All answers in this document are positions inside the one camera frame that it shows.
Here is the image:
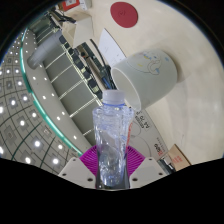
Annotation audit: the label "row of black office chairs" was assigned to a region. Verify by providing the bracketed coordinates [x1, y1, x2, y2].
[58, 34, 105, 99]

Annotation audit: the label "recessed ceiling lights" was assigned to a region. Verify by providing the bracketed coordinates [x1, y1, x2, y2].
[0, 43, 84, 168]

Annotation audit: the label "clear plastic water bottle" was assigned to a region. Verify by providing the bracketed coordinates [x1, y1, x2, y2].
[92, 89, 135, 187]

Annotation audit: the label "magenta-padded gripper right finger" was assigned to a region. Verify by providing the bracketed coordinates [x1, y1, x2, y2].
[124, 144, 165, 188]

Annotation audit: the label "flat round red coaster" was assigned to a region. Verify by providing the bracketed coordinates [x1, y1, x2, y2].
[110, 1, 139, 29]

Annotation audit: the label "white ceramic mug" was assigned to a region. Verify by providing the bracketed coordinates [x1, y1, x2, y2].
[110, 49, 178, 112]

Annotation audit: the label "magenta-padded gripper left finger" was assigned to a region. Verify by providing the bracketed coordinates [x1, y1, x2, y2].
[57, 144, 99, 188]

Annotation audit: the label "black electronic device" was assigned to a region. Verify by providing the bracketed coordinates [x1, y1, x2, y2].
[77, 43, 112, 88]

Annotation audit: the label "white divided organizer box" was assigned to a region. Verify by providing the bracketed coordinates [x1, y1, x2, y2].
[62, 14, 98, 48]

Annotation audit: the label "white paper sheet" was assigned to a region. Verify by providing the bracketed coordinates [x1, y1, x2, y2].
[98, 28, 127, 69]

